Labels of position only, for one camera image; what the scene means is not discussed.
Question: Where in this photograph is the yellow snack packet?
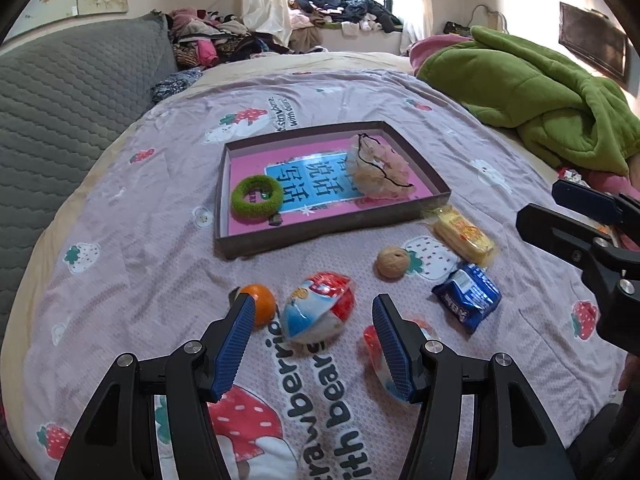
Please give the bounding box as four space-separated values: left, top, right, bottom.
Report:
422 205 499 267

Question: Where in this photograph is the green fleece blanket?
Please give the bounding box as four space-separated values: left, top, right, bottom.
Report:
415 25 640 176

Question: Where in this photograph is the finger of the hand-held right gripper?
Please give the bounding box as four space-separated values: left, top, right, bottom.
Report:
552 178 640 226
516 203 609 271

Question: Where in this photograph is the printed strawberry blanket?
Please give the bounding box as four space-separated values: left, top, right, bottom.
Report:
22 70 631 480

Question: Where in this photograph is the green fuzzy hair scrunchie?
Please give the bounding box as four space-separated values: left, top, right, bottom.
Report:
230 175 284 221

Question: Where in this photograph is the walnut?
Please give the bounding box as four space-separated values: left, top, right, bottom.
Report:
376 246 412 279

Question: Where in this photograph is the white curtain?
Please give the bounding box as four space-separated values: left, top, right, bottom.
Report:
240 0 293 46
400 0 436 56

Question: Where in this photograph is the grey quilted pillow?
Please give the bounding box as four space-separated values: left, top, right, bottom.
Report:
0 12 178 331

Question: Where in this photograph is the person's dark clothing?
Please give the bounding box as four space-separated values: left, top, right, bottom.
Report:
565 400 640 480

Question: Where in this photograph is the dark floral cloth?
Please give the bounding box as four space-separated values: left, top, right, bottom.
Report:
150 70 203 103

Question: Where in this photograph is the clothes heap on windowsill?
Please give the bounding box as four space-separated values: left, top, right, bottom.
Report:
287 0 403 36

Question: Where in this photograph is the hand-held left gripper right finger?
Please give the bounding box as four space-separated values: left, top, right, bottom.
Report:
371 293 578 480

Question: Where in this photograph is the large red blue egg packet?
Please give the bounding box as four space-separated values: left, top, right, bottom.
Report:
282 271 357 345

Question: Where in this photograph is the pink pillow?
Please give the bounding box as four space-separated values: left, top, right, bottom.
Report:
407 35 471 73

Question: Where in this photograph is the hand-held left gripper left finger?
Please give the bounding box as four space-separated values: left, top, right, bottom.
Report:
54 292 257 480

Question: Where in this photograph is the person's right hand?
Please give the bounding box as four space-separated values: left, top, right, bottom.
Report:
618 355 640 392

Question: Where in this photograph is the blue snack packet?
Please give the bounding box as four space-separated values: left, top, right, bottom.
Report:
431 262 502 335

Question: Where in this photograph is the small red blue egg packet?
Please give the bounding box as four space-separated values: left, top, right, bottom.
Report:
363 316 438 403

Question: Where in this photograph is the orange with leaf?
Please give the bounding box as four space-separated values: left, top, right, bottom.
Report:
229 284 277 330

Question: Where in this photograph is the shallow grey box pink inside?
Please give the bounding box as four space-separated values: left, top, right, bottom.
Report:
214 120 452 260

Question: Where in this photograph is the dark framed wall board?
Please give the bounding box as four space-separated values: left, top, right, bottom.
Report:
559 2 628 86

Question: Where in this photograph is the pile of clothes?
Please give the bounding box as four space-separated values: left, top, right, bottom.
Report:
165 7 293 68

